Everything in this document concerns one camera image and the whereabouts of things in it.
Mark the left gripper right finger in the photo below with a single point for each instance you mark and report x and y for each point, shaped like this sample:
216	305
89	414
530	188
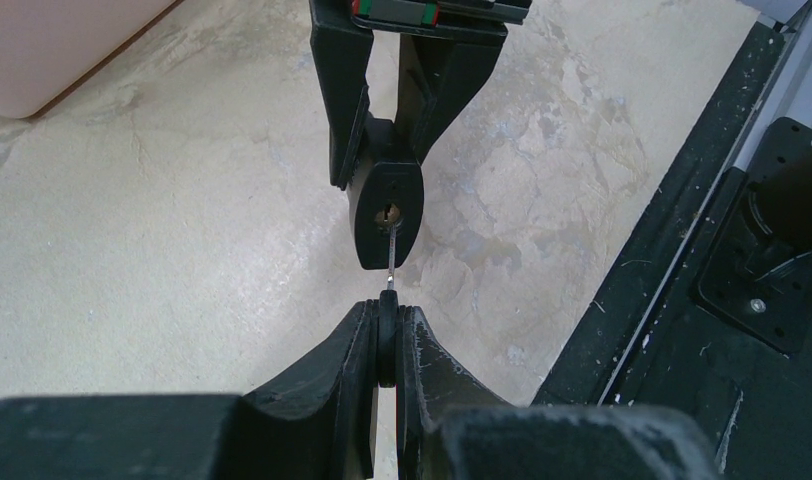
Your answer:
429	382

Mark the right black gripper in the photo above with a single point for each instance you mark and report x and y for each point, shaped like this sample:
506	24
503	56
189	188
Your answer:
437	77

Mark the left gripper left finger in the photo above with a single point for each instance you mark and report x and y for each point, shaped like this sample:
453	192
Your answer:
317	418

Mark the black key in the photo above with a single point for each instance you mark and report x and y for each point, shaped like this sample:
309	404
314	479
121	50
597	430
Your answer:
388	311

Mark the pink plastic toolbox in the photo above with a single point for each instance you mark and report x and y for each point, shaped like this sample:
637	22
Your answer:
46	46

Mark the black mounting base plate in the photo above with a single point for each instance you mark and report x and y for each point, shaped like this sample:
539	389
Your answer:
738	361

